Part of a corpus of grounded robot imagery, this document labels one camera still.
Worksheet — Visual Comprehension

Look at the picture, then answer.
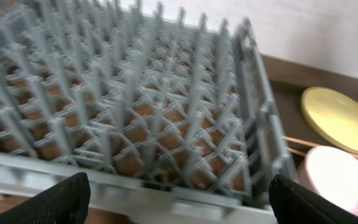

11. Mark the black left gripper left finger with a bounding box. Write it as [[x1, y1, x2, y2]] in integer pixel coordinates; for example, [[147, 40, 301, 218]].
[[0, 172, 91, 224]]

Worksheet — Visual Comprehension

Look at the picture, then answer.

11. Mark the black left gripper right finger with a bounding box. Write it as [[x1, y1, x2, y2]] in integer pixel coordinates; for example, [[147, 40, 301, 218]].
[[268, 174, 358, 224]]

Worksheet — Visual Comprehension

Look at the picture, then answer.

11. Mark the upper wooden chopstick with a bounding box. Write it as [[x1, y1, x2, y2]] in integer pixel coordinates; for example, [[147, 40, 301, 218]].
[[284, 136, 319, 147]]

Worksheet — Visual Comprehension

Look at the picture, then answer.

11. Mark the yellow plastic plate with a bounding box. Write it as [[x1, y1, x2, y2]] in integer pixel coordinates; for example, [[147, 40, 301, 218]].
[[300, 86, 358, 154]]

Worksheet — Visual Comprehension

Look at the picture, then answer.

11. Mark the dark brown serving tray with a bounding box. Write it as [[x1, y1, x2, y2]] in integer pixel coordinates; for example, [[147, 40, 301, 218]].
[[267, 79, 358, 175]]

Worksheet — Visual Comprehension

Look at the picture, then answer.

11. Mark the grey plastic dish rack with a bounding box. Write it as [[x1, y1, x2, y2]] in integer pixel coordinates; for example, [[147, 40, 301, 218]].
[[0, 1, 296, 223]]

